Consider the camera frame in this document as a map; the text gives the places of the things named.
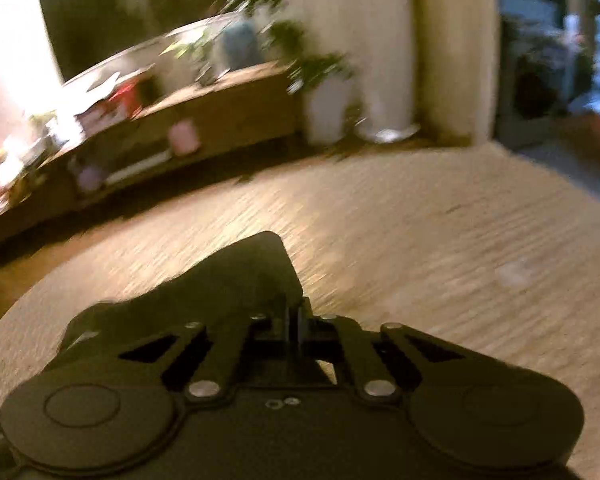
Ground cream curtain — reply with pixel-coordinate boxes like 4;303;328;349
280;0;421;141

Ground dark appliance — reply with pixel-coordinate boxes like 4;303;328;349
497;0;596;146

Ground dark pants with light stripes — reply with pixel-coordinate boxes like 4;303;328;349
59;231;306;361

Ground white plant pot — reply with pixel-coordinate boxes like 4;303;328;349
302;75;366;143

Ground small plant in glass vase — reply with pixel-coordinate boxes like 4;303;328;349
165;25;216;86

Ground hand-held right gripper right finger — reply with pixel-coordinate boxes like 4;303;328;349
293;297;496;406

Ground red box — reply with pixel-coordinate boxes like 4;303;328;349
105;80;146;116

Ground lace tablecloth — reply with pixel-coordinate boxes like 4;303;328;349
0;142;600;480

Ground lavender kettlebell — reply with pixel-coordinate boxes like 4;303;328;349
75;160;108;196

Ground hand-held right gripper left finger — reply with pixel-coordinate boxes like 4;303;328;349
95;294;293;403

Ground flower bouquet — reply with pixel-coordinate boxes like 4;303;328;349
0;110;61;221

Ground wooden television cabinet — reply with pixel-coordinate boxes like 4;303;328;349
0;60;306;248

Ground white flat book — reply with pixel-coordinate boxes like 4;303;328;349
105;150;173;183

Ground black television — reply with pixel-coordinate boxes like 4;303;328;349
37;0;168;83

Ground pink box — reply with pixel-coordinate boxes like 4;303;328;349
167;119;201;156

